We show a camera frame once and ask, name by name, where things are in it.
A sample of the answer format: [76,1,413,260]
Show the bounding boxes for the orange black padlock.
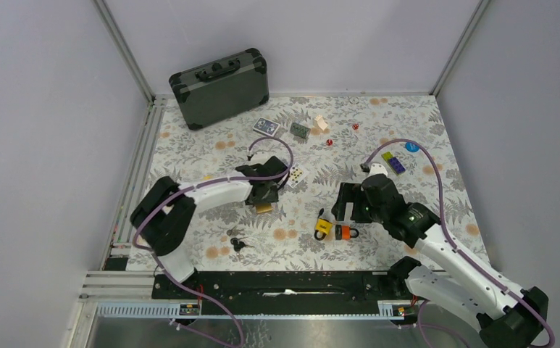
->
[335,225,360,240]

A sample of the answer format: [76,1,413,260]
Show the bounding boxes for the yellow black padlock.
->
[314,208,333,241]

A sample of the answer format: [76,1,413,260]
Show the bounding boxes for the silver keys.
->
[226,227,245,238]

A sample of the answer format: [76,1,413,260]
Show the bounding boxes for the black-headed keys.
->
[230,237,252,254]

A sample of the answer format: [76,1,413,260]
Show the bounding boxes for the brass padlock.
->
[255,203,274,215]

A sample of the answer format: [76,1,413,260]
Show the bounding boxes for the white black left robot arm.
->
[130,156,289,298]

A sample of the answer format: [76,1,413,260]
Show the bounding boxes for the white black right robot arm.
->
[331,174,548,347]

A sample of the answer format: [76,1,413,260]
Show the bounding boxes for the face-up playing card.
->
[286,163,309,188]

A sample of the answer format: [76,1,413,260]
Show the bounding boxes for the green purple building bricks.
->
[381,152,406,175]

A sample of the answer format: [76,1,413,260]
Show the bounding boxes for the blue card deck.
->
[252,117,281,137]

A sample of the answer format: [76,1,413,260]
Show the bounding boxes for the blue round token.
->
[404,141,420,153]

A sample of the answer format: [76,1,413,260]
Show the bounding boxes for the grey green building brick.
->
[289,123,311,139]

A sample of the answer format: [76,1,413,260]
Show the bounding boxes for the small beige block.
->
[314,115,328,131]

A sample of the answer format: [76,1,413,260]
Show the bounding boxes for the grey black hard case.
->
[169,48,269,131]

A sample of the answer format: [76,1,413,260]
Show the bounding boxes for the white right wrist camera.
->
[361,162,388,178]

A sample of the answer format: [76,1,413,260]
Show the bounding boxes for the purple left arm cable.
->
[130,136,295,348]

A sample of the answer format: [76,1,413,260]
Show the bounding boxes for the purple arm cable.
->
[130,136,295,348]
[360,138,556,348]

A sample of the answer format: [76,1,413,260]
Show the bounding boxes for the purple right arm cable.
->
[360,138,556,348]

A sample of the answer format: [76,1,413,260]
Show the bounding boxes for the slotted cable duct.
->
[96,298,417,320]

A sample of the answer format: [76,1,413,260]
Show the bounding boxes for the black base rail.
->
[151,271,413,309]

